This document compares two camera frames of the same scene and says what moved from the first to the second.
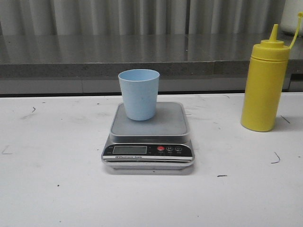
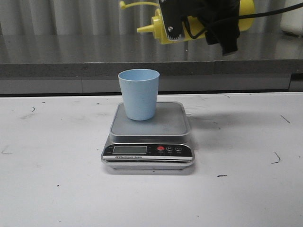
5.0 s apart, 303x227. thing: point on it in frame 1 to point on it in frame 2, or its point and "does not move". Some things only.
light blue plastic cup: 139,87 does not move
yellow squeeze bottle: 265,82 to 246,22
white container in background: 289,20 does not move
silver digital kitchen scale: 162,142 does not move
